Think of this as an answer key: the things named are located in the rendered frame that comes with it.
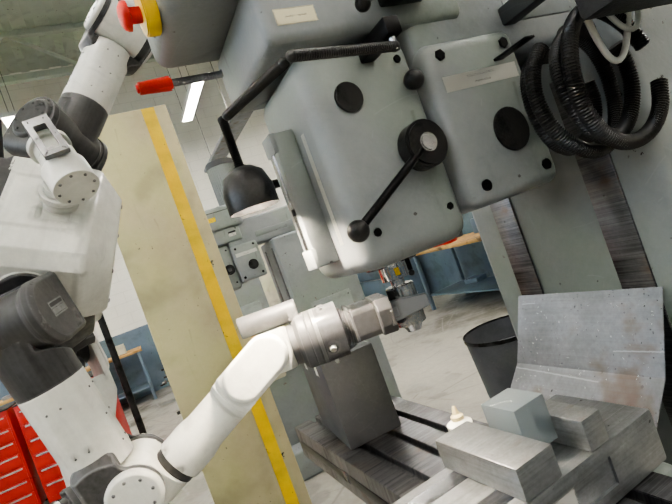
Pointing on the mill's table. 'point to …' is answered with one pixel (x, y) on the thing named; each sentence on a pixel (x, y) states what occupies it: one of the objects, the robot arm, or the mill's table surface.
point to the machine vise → (571, 458)
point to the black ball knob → (413, 79)
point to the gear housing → (304, 34)
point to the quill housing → (363, 158)
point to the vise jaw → (500, 459)
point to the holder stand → (353, 396)
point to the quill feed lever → (427, 157)
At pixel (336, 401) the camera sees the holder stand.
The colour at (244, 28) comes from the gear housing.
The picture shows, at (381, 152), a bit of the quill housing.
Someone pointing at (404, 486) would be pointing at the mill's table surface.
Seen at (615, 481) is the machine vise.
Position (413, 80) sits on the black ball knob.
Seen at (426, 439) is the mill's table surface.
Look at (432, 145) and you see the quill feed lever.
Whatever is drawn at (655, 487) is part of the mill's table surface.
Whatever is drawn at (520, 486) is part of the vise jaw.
